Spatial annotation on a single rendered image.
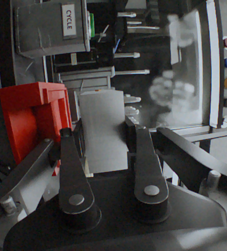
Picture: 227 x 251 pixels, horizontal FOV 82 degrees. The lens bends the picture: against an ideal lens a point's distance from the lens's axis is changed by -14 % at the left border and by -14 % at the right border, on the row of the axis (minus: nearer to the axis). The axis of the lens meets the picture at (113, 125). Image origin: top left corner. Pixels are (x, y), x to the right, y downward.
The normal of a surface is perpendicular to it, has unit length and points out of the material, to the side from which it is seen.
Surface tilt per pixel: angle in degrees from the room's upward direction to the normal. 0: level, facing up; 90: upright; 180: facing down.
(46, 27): 90
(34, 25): 90
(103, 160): 90
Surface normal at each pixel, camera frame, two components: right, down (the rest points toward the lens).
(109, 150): 0.13, 0.25
